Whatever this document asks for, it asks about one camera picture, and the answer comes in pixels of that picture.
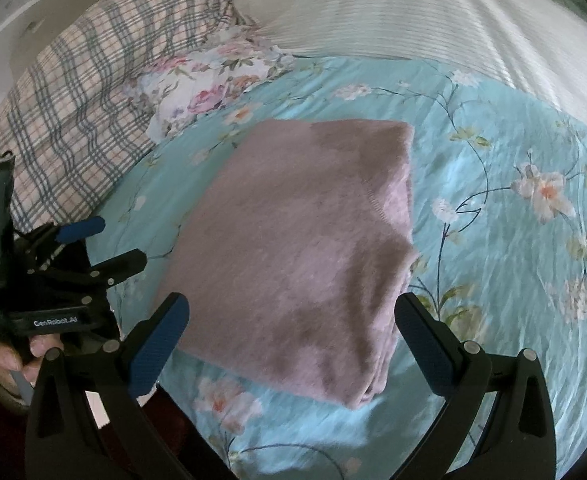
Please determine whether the plaid checked pillow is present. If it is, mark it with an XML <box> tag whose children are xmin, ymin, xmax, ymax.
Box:
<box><xmin>0</xmin><ymin>0</ymin><xmax>247</xmax><ymax>221</ymax></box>

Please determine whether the blue floral bed sheet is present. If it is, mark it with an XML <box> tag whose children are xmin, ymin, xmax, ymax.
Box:
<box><xmin>91</xmin><ymin>55</ymin><xmax>587</xmax><ymax>480</ymax></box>

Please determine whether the person's left hand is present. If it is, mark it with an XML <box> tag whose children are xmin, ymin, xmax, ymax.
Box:
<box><xmin>0</xmin><ymin>332</ymin><xmax>64</xmax><ymax>388</ymax></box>

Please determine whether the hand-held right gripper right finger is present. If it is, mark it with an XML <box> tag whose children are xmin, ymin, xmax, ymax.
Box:
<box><xmin>368</xmin><ymin>292</ymin><xmax>558</xmax><ymax>480</ymax></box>

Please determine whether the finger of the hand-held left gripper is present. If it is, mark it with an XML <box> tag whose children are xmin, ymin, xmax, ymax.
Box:
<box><xmin>88</xmin><ymin>249</ymin><xmax>148</xmax><ymax>286</ymax></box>
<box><xmin>54</xmin><ymin>216</ymin><xmax>107</xmax><ymax>245</ymax></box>

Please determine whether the white floral cloth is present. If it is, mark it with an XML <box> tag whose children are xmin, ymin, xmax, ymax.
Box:
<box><xmin>124</xmin><ymin>42</ymin><xmax>297</xmax><ymax>142</ymax></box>

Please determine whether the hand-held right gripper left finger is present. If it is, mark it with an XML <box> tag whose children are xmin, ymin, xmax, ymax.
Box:
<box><xmin>25</xmin><ymin>292</ymin><xmax>239</xmax><ymax>480</ymax></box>

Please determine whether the pink fuzzy sweater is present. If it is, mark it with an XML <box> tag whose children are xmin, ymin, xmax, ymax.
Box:
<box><xmin>154</xmin><ymin>119</ymin><xmax>421</xmax><ymax>409</ymax></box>

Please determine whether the white ribbed blanket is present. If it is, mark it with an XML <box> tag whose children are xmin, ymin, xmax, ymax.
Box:
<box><xmin>231</xmin><ymin>0</ymin><xmax>587</xmax><ymax>133</ymax></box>

